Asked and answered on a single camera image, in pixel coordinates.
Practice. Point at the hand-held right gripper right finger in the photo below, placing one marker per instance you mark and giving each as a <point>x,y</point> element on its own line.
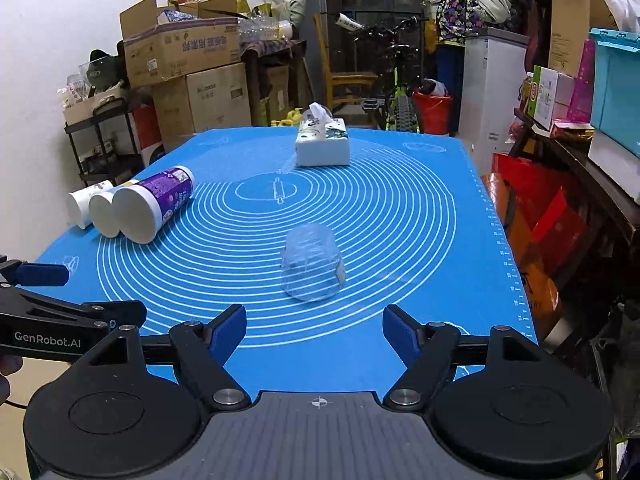
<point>400,332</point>

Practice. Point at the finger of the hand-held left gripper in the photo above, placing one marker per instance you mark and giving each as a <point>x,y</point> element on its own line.
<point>45,274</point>

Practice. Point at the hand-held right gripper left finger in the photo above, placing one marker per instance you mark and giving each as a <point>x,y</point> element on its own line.
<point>230,332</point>

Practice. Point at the clear plastic cup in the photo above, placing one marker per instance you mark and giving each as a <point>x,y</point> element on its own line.
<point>310,265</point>

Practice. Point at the printed white paper cup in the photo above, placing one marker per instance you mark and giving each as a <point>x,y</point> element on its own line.
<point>80,207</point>

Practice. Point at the plain white paper cup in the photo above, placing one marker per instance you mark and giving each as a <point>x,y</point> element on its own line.
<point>102,210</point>

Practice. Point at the purple label white cup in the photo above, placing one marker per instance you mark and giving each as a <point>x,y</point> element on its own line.
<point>160,195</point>

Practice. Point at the person's left hand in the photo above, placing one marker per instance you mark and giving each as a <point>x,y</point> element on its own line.
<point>6,377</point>

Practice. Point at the blue silicone baking mat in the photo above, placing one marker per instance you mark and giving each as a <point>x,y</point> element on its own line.
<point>400,210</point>

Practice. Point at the black metal rack cart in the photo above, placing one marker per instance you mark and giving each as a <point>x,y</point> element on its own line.
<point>107,155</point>

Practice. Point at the red orange gift bags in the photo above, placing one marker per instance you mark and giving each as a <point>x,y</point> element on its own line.
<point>535,210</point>

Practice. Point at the white tissue pack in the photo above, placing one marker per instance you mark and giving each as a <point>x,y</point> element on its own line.
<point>322,145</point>

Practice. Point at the dark green cap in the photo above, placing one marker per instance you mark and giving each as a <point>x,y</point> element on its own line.
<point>105,67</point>

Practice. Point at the yellow plastic toy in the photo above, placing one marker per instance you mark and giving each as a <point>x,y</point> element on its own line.
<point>287,119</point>

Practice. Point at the red plastic bucket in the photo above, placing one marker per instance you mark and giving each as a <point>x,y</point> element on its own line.
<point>434,110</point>

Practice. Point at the brown cardboard box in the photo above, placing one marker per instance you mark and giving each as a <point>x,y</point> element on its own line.
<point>215,100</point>

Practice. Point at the black bicycle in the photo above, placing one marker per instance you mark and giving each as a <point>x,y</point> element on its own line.
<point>400,95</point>

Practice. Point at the dark wooden side table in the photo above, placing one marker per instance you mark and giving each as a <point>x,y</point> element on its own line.
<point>600,195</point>

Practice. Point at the white chest freezer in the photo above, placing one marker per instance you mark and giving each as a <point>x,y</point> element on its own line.
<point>492,95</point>

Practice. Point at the wooden chair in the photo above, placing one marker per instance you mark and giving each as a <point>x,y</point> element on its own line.
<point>345,80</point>

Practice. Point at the large open cardboard box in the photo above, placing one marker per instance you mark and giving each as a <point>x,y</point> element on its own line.
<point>180,50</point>

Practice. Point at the white green carton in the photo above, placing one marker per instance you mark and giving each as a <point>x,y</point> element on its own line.
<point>550,95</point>

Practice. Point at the pink gift box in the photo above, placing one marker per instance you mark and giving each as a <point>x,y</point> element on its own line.
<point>582,85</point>

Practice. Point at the floral cloth bundle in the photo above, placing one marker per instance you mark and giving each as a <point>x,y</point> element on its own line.
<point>457,10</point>

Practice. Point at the teal plastic storage box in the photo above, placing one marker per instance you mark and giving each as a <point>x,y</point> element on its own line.
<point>617,85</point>

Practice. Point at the tall cardboard box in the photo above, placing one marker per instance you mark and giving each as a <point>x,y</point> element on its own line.
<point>575,15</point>

